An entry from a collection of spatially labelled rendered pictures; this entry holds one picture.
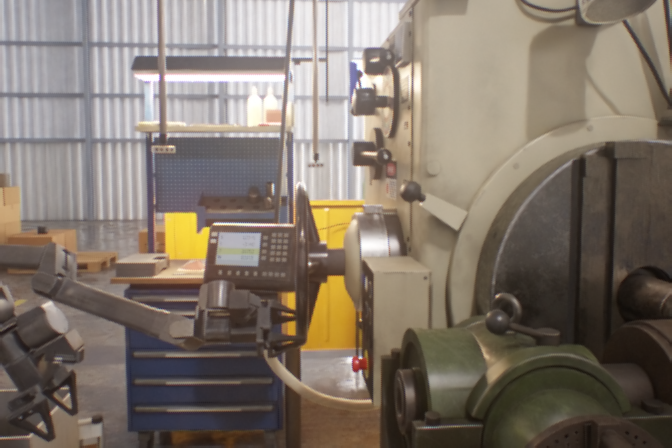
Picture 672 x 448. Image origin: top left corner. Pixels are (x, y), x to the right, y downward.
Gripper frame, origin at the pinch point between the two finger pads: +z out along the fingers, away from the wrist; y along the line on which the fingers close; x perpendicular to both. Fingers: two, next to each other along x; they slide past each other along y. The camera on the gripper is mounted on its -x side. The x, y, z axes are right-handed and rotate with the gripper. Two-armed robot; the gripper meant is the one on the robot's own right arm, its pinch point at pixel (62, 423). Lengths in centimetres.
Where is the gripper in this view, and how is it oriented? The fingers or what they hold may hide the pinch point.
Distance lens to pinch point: 120.1
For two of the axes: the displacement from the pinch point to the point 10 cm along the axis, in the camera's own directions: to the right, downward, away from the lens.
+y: -0.6, -0.7, 10.0
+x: -8.6, 5.0, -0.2
